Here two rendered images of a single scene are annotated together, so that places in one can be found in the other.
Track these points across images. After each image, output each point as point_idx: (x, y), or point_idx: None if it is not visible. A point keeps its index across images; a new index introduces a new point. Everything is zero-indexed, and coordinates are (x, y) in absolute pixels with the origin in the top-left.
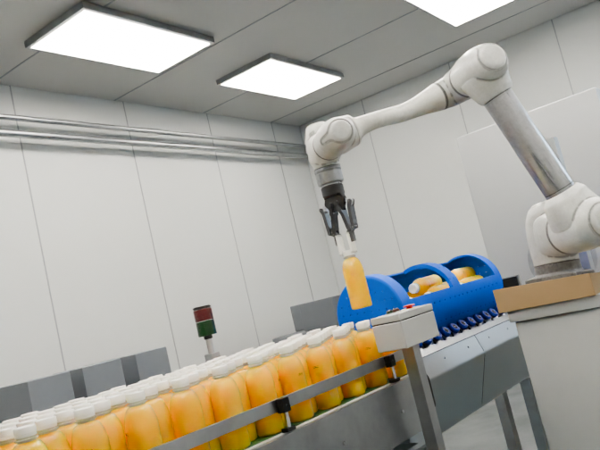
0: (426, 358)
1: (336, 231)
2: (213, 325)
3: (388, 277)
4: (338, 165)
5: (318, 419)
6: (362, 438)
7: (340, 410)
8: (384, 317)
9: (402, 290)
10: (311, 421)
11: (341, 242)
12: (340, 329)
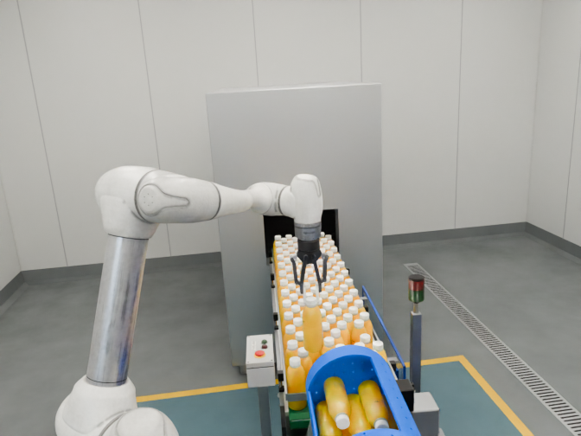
0: None
1: (320, 279)
2: (409, 294)
3: (325, 362)
4: (294, 223)
5: (277, 340)
6: None
7: (276, 350)
8: (258, 335)
9: (309, 378)
10: (277, 337)
11: (316, 290)
12: (290, 328)
